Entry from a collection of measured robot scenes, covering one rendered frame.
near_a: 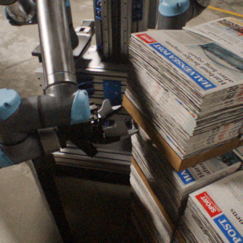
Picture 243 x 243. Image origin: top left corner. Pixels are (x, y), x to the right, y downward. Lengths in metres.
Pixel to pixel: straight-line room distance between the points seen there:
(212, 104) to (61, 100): 0.31
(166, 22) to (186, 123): 0.61
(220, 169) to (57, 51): 0.48
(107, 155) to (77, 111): 0.91
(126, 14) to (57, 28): 0.58
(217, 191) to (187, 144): 0.14
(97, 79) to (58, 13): 0.60
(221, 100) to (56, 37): 0.39
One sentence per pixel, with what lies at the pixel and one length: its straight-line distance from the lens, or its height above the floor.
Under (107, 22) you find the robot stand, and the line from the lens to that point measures 1.21.
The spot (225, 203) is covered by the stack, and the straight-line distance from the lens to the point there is 0.62.
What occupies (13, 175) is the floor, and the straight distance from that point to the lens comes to 1.79.
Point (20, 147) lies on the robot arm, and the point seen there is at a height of 0.90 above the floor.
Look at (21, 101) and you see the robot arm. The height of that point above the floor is 1.01.
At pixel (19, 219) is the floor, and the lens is 1.60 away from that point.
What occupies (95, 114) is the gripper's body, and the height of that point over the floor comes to 0.91.
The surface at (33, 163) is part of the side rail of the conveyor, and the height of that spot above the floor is 0.75.
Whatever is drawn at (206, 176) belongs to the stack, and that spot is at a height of 0.83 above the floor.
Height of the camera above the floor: 1.33
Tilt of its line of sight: 41 degrees down
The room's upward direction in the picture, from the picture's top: straight up
